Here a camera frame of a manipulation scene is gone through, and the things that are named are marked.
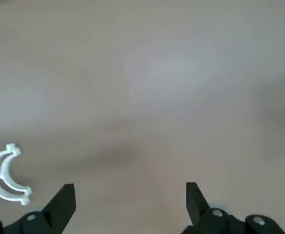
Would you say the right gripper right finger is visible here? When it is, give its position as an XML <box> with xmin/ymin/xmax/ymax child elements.
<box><xmin>182</xmin><ymin>181</ymin><xmax>285</xmax><ymax>234</ymax></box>

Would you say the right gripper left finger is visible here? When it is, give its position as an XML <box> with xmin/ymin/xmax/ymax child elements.
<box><xmin>0</xmin><ymin>183</ymin><xmax>77</xmax><ymax>234</ymax></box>

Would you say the small white PVC pipe clamp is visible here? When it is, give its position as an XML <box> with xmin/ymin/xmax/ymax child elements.
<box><xmin>0</xmin><ymin>145</ymin><xmax>34</xmax><ymax>197</ymax></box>

